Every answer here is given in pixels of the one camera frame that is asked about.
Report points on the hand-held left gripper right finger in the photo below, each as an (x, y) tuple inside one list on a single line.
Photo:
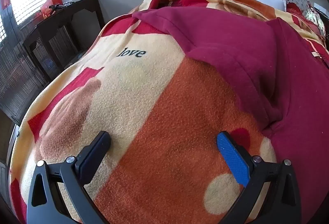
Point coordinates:
[(231, 157)]

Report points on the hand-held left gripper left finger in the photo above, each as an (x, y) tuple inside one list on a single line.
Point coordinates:
[(99, 148)]

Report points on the maroon sweatshirt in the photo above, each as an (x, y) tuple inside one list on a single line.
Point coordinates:
[(244, 59)]

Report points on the printed fleece blanket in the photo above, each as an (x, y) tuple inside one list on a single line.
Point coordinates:
[(154, 123)]

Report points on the dark slatted wooden cabinet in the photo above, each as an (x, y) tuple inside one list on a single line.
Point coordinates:
[(18, 72)]

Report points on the dark wooden desk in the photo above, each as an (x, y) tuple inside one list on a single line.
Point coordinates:
[(66, 15)]

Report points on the red gift box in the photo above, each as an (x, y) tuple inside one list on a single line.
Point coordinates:
[(50, 6)]

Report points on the red patterned cloth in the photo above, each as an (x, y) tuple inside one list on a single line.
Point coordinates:
[(295, 9)]

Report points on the red paper window decoration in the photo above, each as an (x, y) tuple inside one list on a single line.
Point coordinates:
[(5, 0)]

